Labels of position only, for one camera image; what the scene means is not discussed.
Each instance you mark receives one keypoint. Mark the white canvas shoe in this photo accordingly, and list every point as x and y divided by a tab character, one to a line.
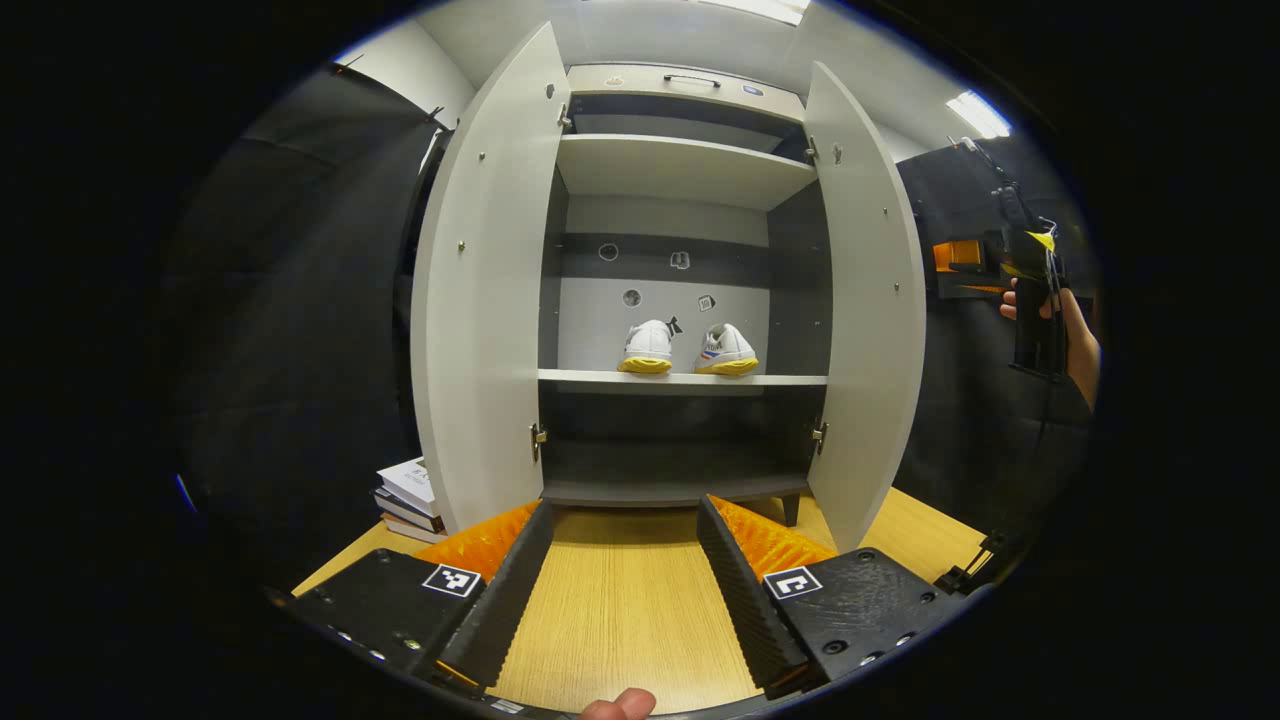
727	350
648	345

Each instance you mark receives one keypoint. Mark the large ceiling light panel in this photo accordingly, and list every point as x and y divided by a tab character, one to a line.
760	8

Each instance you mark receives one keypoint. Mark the white shoe cabinet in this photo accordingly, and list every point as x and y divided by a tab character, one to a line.
680	170

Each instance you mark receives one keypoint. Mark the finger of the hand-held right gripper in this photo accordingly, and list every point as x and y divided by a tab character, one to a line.
958	256
975	288

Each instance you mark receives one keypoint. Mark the small ceiling light panel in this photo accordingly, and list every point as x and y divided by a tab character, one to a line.
978	113

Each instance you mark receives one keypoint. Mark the black book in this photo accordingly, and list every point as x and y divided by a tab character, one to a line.
410	512

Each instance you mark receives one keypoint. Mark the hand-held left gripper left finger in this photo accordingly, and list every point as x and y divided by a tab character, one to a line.
505	600

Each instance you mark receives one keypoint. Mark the white shoe cabinet door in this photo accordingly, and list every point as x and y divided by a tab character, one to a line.
865	330
480	300

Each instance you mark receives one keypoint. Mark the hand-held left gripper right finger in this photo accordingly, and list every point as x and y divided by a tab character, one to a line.
750	600

